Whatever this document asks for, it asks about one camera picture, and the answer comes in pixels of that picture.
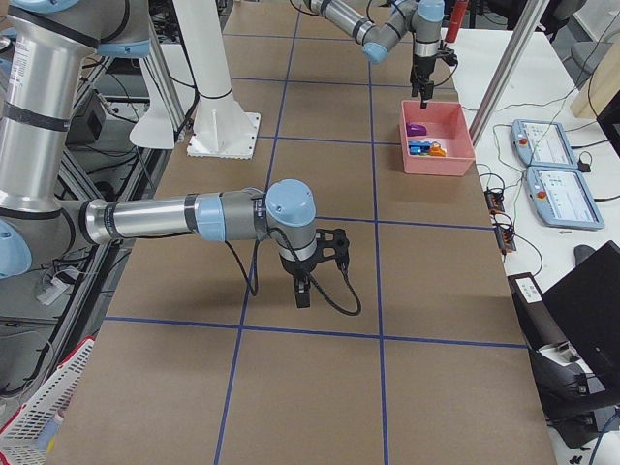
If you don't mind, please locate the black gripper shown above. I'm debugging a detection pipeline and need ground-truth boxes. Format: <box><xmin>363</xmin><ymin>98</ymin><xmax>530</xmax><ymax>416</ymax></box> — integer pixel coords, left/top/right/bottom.
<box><xmin>410</xmin><ymin>41</ymin><xmax>458</xmax><ymax>109</ymax></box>
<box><xmin>279</xmin><ymin>229</ymin><xmax>350</xmax><ymax>309</ymax></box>

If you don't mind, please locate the purple wedge block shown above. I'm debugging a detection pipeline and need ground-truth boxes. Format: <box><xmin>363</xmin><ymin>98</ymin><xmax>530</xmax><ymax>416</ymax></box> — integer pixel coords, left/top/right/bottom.
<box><xmin>405</xmin><ymin>121</ymin><xmax>428</xmax><ymax>137</ymax></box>

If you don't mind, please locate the long blue studded block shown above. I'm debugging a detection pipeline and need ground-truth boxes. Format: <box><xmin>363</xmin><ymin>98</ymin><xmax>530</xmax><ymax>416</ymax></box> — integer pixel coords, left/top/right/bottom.
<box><xmin>408</xmin><ymin>140</ymin><xmax>433</xmax><ymax>156</ymax></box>

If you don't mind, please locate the orange wedge block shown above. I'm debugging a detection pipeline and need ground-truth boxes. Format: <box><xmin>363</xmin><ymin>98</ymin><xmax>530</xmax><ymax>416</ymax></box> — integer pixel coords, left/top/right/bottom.
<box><xmin>428</xmin><ymin>142</ymin><xmax>447</xmax><ymax>157</ymax></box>

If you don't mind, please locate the pink plastic box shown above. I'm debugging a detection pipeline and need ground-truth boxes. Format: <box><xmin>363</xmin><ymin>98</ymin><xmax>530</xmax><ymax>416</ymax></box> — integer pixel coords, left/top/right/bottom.
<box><xmin>399</xmin><ymin>100</ymin><xmax>476</xmax><ymax>176</ymax></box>

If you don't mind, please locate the red cylinder bottle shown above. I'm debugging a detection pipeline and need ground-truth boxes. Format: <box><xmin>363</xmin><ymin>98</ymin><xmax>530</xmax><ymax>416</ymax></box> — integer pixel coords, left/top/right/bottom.
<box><xmin>445</xmin><ymin>0</ymin><xmax>469</xmax><ymax>44</ymax></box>

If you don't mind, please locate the upper teach pendant tablet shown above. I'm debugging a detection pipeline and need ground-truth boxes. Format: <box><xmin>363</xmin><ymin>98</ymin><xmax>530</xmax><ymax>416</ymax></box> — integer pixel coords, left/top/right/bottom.
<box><xmin>511</xmin><ymin>119</ymin><xmax>577</xmax><ymax>169</ymax></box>

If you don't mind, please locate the teach pendant tablet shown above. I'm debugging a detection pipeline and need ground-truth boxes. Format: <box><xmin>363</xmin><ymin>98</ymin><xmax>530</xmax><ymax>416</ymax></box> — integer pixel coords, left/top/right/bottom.
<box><xmin>511</xmin><ymin>119</ymin><xmax>577</xmax><ymax>169</ymax></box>
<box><xmin>525</xmin><ymin>166</ymin><xmax>605</xmax><ymax>231</ymax></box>

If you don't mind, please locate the orange terminal block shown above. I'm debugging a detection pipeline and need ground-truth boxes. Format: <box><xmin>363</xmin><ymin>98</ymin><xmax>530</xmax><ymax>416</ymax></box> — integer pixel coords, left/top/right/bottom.
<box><xmin>484</xmin><ymin>190</ymin><xmax>505</xmax><ymax>215</ymax></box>
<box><xmin>494</xmin><ymin>223</ymin><xmax>516</xmax><ymax>255</ymax></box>

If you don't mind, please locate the lower teach pendant tablet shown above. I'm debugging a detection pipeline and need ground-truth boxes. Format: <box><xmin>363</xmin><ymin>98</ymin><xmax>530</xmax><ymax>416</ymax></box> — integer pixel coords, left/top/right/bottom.
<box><xmin>525</xmin><ymin>166</ymin><xmax>605</xmax><ymax>231</ymax></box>

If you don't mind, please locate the black laptop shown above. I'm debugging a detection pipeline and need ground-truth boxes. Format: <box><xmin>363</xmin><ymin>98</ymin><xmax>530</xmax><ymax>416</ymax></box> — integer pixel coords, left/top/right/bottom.
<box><xmin>543</xmin><ymin>240</ymin><xmax>619</xmax><ymax>388</ymax></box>

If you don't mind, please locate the white plastic basket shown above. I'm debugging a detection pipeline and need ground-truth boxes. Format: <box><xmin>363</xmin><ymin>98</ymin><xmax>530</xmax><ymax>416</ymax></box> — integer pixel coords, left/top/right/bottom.
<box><xmin>1</xmin><ymin>336</ymin><xmax>95</xmax><ymax>464</ymax></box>

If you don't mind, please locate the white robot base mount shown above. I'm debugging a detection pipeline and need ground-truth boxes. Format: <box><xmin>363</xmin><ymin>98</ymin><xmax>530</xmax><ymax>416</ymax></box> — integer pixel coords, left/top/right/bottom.
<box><xmin>130</xmin><ymin>0</ymin><xmax>263</xmax><ymax>160</ymax></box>

